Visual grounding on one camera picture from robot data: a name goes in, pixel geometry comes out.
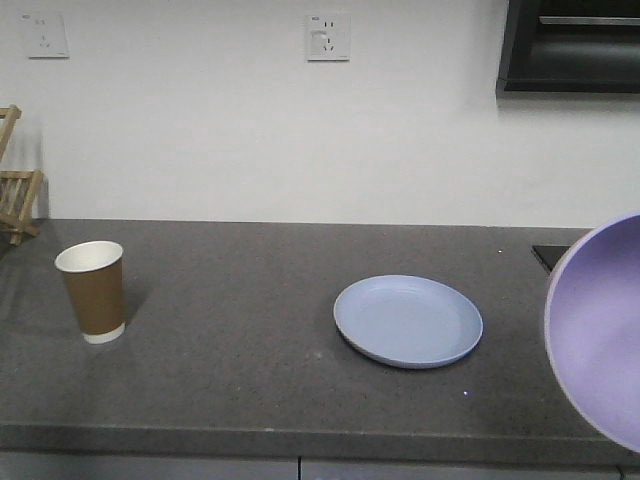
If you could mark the brown paper cup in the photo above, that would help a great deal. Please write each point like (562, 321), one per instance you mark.
(93, 276)

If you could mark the purple plastic bowl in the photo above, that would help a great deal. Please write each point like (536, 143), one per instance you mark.
(591, 328)

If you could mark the light blue plastic plate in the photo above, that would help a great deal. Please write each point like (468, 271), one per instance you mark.
(408, 321)

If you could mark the black cooktop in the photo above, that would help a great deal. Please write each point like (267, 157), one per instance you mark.
(548, 256)

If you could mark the wooden folding rack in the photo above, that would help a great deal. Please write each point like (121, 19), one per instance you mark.
(19, 189)

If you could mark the centre white wall socket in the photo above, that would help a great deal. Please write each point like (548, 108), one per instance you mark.
(328, 37)

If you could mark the white wall socket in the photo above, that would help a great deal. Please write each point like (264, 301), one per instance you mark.
(328, 37)
(44, 35)

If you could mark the left white wall socket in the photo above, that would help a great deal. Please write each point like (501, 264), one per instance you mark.
(44, 35)

